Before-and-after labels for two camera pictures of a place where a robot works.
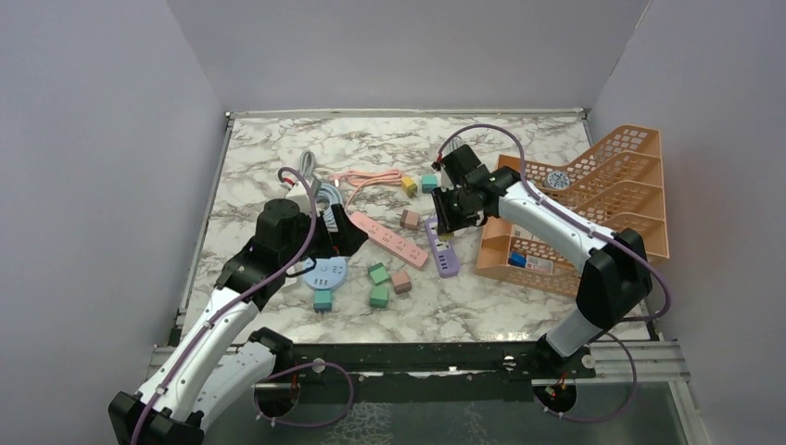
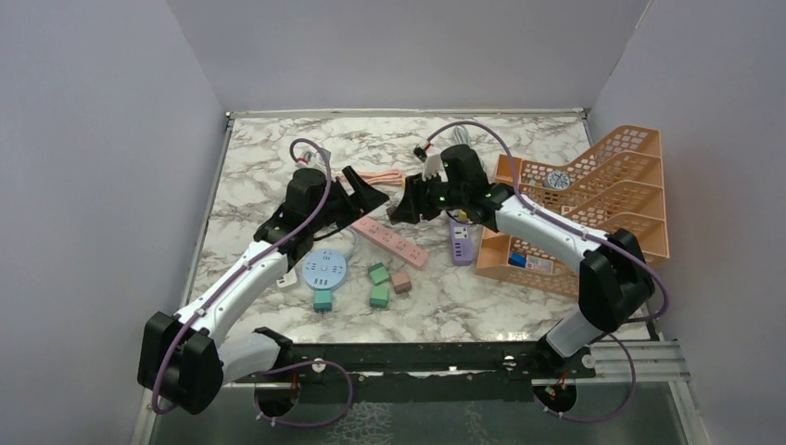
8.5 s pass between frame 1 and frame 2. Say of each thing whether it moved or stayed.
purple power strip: moved
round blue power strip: stayed
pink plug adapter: stayed
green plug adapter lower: stayed
